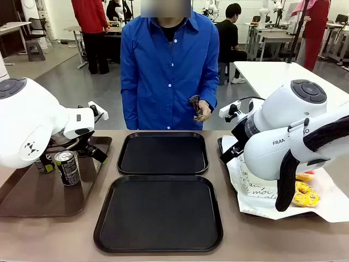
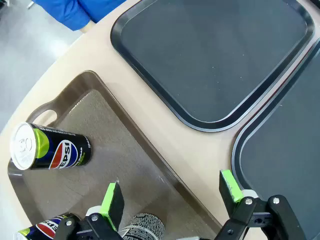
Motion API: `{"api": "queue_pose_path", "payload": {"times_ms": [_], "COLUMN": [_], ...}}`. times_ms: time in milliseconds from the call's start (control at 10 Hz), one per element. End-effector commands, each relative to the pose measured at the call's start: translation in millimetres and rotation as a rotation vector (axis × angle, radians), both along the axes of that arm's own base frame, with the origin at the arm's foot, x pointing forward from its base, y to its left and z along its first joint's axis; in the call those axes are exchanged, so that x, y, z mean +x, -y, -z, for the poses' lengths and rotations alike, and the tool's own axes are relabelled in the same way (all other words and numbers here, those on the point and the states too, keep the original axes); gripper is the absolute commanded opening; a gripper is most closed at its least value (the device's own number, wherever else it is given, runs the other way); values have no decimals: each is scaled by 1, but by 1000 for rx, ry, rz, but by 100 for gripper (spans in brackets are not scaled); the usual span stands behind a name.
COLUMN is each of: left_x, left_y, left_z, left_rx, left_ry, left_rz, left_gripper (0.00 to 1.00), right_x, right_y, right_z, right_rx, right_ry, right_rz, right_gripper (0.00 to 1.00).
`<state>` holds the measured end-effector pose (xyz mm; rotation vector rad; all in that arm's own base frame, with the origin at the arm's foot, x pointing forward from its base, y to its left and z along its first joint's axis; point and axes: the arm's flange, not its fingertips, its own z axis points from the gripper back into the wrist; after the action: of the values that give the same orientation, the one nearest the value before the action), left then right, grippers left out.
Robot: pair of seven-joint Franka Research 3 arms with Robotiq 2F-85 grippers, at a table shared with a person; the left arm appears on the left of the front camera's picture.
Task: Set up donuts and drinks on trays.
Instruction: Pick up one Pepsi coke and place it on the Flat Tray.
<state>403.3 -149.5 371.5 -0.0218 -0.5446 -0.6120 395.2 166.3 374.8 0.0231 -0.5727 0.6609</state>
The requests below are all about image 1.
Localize person in blue shirt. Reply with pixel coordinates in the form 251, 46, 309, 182
119, 0, 220, 131

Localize person's right blue-sleeved forearm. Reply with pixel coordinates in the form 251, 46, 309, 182
121, 91, 140, 130

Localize person in red top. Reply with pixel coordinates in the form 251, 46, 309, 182
71, 0, 110, 75

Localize black plastic tray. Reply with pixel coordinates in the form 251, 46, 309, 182
116, 132, 209, 175
93, 175, 224, 253

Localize black office chair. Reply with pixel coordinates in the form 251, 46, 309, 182
23, 17, 55, 54

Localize black camera pole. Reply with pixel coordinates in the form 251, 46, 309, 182
286, 0, 310, 64

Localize person's left blue-sleeved forearm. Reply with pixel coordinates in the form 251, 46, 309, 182
200, 81, 220, 111

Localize black tray with handles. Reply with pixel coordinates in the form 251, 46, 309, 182
217, 136, 324, 219

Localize thin black camera cable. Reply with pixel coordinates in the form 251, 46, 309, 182
237, 96, 267, 104

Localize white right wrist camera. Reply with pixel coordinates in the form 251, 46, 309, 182
219, 100, 242, 123

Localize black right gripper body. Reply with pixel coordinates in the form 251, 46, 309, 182
231, 117, 248, 154

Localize large white table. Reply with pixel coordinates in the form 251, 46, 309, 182
233, 60, 349, 110

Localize white paper sheet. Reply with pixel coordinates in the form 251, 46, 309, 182
221, 135, 349, 224

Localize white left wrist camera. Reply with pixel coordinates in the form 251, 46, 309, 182
87, 100, 109, 121

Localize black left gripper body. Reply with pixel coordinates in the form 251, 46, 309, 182
71, 130, 97, 159

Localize grey step stool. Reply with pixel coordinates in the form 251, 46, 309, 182
26, 40, 46, 62

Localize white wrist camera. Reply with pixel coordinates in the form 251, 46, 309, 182
87, 100, 109, 121
219, 100, 242, 123

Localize narrow grey table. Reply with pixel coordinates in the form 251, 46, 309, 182
64, 26, 88, 69

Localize seated person in black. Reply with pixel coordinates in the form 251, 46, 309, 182
215, 3, 248, 85

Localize black Pepsi can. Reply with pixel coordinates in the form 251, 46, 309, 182
34, 151, 57, 175
53, 150, 81, 187

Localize person red dress pink scarf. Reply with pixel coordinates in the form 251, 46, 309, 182
290, 0, 332, 72

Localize person's left hand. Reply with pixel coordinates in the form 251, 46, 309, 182
194, 100, 212, 121

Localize black cable sleeve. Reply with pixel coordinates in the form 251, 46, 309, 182
274, 116, 349, 213

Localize grey lab desk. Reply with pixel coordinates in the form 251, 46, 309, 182
245, 23, 303, 61

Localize white desk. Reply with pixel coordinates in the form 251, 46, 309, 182
0, 21, 32, 59

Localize brown plastic tray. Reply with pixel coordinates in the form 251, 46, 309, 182
0, 135, 113, 218

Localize yellow sprinkled donut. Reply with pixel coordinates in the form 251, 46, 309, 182
291, 180, 320, 208

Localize pink iced donut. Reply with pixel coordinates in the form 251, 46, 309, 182
296, 170, 316, 182

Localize metal tongs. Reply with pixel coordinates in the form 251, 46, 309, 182
189, 94, 204, 120

